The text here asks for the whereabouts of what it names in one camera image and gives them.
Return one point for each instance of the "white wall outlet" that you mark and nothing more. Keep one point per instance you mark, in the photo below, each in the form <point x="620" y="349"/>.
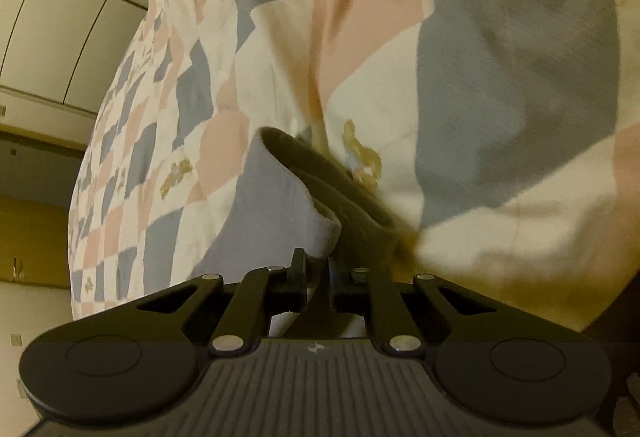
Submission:
<point x="16" y="339"/>

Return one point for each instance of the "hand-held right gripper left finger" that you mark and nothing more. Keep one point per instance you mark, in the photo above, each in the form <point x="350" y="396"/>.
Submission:
<point x="298" y="278"/>

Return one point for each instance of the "yellow wooden cabinet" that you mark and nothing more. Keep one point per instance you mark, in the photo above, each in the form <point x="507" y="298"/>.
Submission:
<point x="35" y="237"/>

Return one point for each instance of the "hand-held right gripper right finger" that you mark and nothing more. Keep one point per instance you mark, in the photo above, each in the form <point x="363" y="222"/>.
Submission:
<point x="338" y="297"/>

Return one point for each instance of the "lavender garment with olive lining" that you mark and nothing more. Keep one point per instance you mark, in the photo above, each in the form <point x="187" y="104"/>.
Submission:
<point x="280" y="197"/>

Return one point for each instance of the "checkered pastel blanket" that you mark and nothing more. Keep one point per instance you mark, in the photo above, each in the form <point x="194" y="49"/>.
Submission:
<point x="475" y="67"/>

